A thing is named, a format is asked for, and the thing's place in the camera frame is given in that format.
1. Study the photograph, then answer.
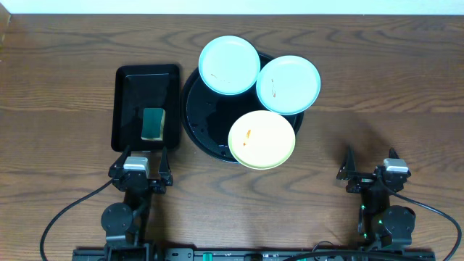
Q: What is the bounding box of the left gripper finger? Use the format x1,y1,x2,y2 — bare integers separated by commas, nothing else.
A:
110,146,131,171
158,146,170,178

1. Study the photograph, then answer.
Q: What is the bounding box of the green yellow sponge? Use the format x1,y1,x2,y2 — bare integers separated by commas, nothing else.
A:
141,108,165,141

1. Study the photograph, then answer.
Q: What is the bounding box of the yellow plate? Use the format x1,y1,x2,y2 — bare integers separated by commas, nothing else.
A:
228,110,296,170

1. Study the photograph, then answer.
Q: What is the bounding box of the light blue plate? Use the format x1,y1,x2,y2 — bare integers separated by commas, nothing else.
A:
256,55,321,115
198,36,261,96

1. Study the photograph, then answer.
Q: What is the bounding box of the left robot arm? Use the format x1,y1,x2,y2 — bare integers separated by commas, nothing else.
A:
101,147,173,261

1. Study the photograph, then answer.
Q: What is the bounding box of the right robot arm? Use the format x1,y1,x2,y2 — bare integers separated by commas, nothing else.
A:
336,148,416,252

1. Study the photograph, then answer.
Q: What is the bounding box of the black round tray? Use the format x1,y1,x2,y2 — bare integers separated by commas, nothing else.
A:
180,51,305,164

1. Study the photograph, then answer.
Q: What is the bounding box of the black rectangular tray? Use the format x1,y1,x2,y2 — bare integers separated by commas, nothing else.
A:
111,64,181,152

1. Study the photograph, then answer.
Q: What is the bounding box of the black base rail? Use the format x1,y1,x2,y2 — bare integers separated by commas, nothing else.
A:
71,247,436,261

